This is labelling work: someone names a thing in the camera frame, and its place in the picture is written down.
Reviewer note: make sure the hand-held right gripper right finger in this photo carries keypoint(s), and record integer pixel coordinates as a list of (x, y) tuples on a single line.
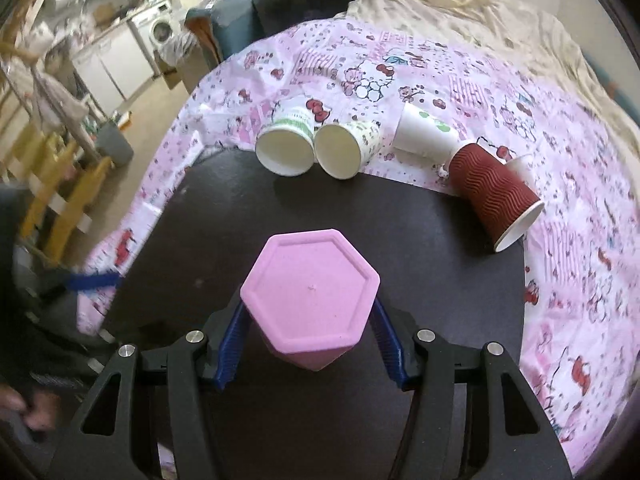
[(387, 345)]

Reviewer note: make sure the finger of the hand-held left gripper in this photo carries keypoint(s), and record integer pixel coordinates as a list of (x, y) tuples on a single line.
[(95, 280)]

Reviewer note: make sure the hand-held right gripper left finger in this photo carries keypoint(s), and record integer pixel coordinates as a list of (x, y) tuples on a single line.
[(229, 355)]

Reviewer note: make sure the pink hexagonal cup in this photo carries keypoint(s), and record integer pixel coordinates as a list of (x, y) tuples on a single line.
[(310, 295)]

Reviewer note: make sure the dark red corrugated paper cup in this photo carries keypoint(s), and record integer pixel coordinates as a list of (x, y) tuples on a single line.
[(492, 195)]

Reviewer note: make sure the white paper cup floral print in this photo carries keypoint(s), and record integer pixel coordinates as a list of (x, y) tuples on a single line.
[(344, 151)]

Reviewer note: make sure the white paper cup green dots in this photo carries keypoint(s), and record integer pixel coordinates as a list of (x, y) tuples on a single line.
[(424, 132)]

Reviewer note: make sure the white paper cup green stripes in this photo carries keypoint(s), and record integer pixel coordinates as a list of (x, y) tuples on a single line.
[(286, 146)]

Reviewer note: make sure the plain white paper cup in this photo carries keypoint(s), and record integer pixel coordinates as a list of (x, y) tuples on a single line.
[(520, 164)]

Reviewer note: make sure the person's left hand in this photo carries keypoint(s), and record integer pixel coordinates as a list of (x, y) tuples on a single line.
[(32, 407)]

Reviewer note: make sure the yellow wooden chair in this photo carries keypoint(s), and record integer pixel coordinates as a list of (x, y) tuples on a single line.
[(55, 195)]

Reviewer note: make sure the grey waste bin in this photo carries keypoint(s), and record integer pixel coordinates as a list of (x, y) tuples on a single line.
[(115, 142)]

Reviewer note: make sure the white cabinet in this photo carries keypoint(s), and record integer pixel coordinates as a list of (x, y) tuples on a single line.
[(112, 65)]

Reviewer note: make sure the white washing machine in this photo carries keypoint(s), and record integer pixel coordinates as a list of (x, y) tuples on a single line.
[(157, 30)]

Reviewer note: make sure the pink cartoon printed blanket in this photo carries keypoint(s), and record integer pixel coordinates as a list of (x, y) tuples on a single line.
[(500, 85)]

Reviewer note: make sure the dark blue chair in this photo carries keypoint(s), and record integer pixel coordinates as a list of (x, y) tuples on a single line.
[(225, 25)]

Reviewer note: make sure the beige crumpled blanket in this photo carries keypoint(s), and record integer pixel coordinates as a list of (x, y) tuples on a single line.
[(525, 20)]

